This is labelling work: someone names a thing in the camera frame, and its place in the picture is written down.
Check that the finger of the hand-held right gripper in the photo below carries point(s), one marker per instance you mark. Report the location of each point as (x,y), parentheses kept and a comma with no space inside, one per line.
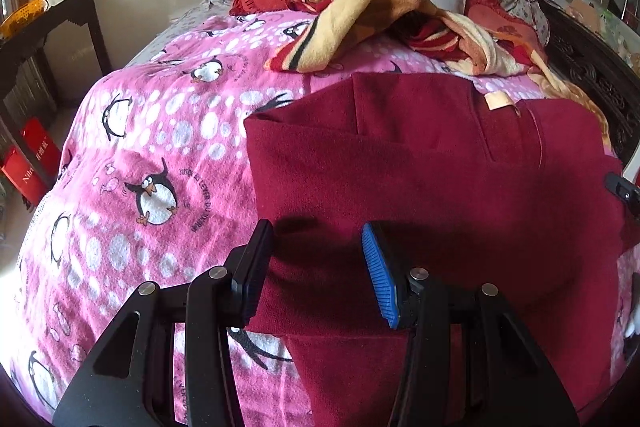
(622,189)

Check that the assorted packets pile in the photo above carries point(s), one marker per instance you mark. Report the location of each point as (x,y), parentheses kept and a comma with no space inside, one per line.
(600,22)

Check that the dark red knit garment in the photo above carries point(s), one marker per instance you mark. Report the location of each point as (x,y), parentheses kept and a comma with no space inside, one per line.
(400,167)

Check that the yellow red striped blanket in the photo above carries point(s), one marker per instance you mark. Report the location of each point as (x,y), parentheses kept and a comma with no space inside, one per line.
(350,7)

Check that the dark carved wooden cabinet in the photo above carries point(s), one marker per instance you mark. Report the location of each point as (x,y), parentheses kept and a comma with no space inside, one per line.
(590,62)

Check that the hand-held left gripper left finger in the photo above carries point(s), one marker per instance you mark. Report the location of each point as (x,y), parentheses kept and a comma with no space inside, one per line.
(251,267)

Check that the white plush toy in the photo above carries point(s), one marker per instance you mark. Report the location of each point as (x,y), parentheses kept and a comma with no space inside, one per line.
(632,322)

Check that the small red heart pillow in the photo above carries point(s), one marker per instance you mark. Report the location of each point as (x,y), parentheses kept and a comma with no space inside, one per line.
(500,19)

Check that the pink penguin print blanket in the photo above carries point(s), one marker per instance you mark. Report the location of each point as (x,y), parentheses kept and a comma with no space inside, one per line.
(150,132)

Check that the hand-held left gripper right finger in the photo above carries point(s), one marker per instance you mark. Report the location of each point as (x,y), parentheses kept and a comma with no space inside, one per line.
(380,272)

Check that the floral bed sheet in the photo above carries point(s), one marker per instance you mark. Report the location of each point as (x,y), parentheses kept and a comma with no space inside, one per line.
(170,32)

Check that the yellow plastic basket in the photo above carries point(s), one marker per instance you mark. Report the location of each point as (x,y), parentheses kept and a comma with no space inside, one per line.
(25,14)

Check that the dark wooden side table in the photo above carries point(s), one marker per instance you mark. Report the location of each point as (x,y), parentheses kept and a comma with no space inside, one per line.
(50,14)

